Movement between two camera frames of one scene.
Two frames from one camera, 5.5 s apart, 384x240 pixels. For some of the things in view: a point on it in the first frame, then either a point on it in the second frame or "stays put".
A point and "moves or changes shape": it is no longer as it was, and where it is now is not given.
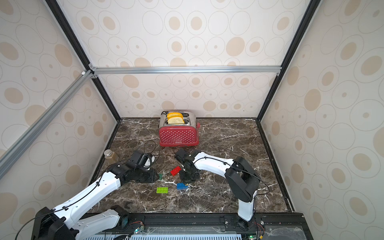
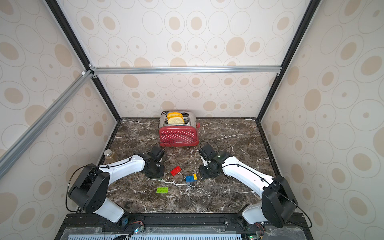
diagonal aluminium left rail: x=14 y=151 stays put
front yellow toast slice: x=175 y=120 stays put
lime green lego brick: x=162 y=190 stays put
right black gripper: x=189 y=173 to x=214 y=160
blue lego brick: x=181 y=186 moves or changes shape
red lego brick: x=174 y=171 stays put
